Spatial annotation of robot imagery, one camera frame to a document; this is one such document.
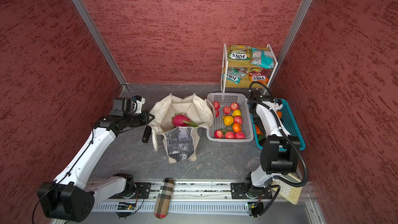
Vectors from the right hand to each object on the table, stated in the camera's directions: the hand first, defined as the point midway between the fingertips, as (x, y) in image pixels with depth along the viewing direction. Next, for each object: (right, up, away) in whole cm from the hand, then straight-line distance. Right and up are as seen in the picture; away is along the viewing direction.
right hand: (270, 125), depth 80 cm
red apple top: (-15, +9, +23) cm, 29 cm away
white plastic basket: (-23, +12, +26) cm, 37 cm away
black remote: (-71, -8, +12) cm, 72 cm away
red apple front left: (-27, -7, +9) cm, 29 cm away
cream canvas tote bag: (-47, -8, -6) cm, 48 cm away
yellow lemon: (-20, 0, +14) cm, 25 cm away
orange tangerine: (-15, -4, +12) cm, 20 cm away
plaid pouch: (-54, -32, -11) cm, 64 cm away
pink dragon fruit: (-51, +1, +11) cm, 52 cm away
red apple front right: (-14, -8, +8) cm, 18 cm away
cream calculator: (+6, -32, -8) cm, 33 cm away
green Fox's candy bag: (-15, +30, +20) cm, 39 cm away
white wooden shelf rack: (-14, +33, +6) cm, 36 cm away
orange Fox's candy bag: (0, +30, +22) cm, 37 cm away
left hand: (-62, +3, -2) cm, 62 cm away
